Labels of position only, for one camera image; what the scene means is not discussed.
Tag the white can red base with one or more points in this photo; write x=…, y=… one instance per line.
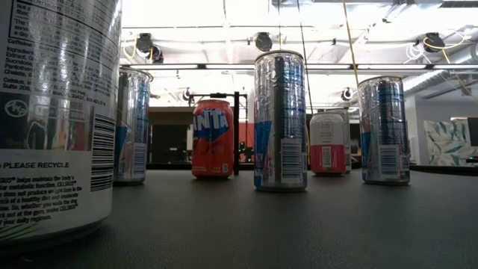
x=326, y=149

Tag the wooden shelf board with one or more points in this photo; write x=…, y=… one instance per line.
x=170, y=116

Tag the red background panel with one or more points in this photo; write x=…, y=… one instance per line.
x=246, y=134

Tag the background robot with green lights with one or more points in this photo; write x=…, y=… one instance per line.
x=244, y=151

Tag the red Fanta can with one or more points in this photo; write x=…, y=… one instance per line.
x=213, y=142

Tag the silver blue Red Bull can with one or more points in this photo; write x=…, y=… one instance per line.
x=280, y=123
x=132, y=127
x=384, y=130

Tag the ceiling light strip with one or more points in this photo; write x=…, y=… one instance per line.
x=455, y=66
x=229, y=66
x=164, y=66
x=328, y=66
x=392, y=66

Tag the white Celsius can black lid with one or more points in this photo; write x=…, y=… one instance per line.
x=56, y=112

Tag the black aluminium table frame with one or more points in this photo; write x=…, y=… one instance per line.
x=444, y=170

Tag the abstract wall painting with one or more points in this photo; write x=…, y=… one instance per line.
x=448, y=143

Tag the silver ventilation duct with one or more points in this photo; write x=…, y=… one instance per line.
x=440, y=73

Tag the black wall monitor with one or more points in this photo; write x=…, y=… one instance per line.
x=473, y=131

